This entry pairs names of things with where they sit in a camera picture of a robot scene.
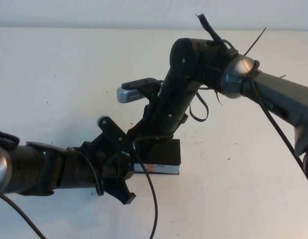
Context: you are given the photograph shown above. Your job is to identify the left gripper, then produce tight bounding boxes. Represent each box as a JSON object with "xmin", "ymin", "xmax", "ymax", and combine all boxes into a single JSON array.
[{"xmin": 83, "ymin": 138, "xmax": 137, "ymax": 206}]

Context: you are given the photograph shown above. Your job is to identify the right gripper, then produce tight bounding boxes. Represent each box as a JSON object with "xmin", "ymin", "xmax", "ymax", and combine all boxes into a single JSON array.
[{"xmin": 127, "ymin": 105, "xmax": 175, "ymax": 163}]

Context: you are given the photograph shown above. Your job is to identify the black glasses case printed side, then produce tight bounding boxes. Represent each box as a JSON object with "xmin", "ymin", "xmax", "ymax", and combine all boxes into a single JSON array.
[{"xmin": 132, "ymin": 138, "xmax": 182, "ymax": 175}]

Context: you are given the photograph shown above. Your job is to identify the black zip tie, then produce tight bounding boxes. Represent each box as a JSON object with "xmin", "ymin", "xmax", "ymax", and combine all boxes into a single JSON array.
[
  {"xmin": 244, "ymin": 27, "xmax": 267, "ymax": 56},
  {"xmin": 214, "ymin": 90, "xmax": 223, "ymax": 107}
]

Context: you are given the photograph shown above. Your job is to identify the left camera black cable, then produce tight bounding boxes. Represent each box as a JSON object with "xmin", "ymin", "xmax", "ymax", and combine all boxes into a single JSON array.
[{"xmin": 0, "ymin": 141, "xmax": 159, "ymax": 239}]

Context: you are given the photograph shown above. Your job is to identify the camera black cable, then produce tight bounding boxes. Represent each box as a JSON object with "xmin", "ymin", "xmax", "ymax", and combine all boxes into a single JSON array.
[
  {"xmin": 189, "ymin": 62, "xmax": 308, "ymax": 190},
  {"xmin": 0, "ymin": 141, "xmax": 159, "ymax": 239}
]

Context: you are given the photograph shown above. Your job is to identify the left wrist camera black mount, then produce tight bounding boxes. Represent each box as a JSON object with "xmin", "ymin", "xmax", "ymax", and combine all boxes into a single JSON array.
[{"xmin": 97, "ymin": 115, "xmax": 136, "ymax": 157}]

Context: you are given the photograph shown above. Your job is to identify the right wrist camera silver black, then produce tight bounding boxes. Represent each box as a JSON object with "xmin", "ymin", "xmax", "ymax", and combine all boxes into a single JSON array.
[{"xmin": 116, "ymin": 77, "xmax": 164, "ymax": 104}]

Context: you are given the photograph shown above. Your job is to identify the right camera black cable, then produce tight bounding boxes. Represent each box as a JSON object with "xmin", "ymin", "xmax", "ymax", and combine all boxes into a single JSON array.
[{"xmin": 189, "ymin": 62, "xmax": 308, "ymax": 190}]

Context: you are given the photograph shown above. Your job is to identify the black cable strap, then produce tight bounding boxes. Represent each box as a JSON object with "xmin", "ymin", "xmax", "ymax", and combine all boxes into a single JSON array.
[{"xmin": 195, "ymin": 13, "xmax": 238, "ymax": 58}]

